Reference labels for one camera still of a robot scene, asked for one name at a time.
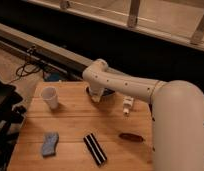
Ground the white tube bottle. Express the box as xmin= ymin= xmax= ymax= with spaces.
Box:
xmin=123 ymin=96 xmax=134 ymax=115

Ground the blue object behind table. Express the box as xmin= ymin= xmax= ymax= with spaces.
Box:
xmin=44 ymin=74 xmax=60 ymax=82

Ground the dark red oblong object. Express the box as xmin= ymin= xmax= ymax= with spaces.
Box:
xmin=119 ymin=133 xmax=144 ymax=142

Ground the white paper cup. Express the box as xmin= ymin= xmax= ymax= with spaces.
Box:
xmin=40 ymin=86 xmax=58 ymax=110

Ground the wooden board table top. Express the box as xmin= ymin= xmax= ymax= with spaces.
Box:
xmin=8 ymin=82 xmax=152 ymax=171

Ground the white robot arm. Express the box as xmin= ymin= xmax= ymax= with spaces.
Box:
xmin=82 ymin=59 xmax=204 ymax=171

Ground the dark ceramic bowl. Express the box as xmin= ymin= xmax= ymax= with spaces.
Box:
xmin=86 ymin=87 xmax=115 ymax=97

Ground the blue sponge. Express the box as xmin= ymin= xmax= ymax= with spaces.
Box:
xmin=41 ymin=132 xmax=59 ymax=157

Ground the black cable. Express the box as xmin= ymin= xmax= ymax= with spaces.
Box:
xmin=8 ymin=49 xmax=49 ymax=84

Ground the black equipment left edge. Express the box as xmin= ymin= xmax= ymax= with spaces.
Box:
xmin=0 ymin=80 xmax=26 ymax=171

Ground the black white striped block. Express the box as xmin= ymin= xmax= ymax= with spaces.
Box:
xmin=83 ymin=133 xmax=107 ymax=166

